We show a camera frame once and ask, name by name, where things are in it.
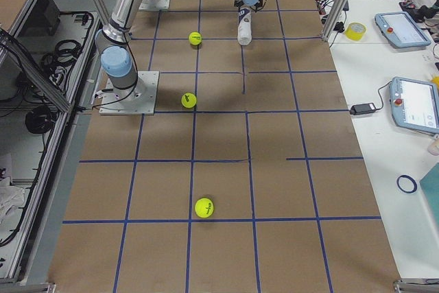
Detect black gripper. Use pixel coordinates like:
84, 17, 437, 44
235, 0, 265, 12

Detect white tennis ball can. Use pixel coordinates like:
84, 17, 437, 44
237, 6, 252, 46

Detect front Wilson tennis ball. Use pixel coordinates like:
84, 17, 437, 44
188, 32, 202, 46

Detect centre Head tennis ball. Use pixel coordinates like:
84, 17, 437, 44
181, 93, 197, 109

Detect tennis ball near base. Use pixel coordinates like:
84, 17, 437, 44
194, 197, 214, 218

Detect yellow tape roll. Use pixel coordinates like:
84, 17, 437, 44
345, 22, 366, 41

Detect far teach pendant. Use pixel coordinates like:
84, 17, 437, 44
375, 12, 431, 49

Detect teach pendant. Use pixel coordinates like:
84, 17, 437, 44
389, 77, 438, 134
375, 12, 431, 49

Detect black power adapter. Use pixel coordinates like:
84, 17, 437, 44
349, 102, 377, 115

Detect near teach pendant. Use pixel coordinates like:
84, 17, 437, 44
389, 77, 438, 134

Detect teal box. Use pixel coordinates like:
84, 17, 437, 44
420, 164, 438, 231

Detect coiled black cables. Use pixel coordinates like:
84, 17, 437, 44
40, 38, 85, 86

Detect aluminium side frame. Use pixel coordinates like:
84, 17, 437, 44
1, 0, 116, 292

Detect blue tape ring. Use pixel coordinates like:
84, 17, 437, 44
396, 174, 418, 194

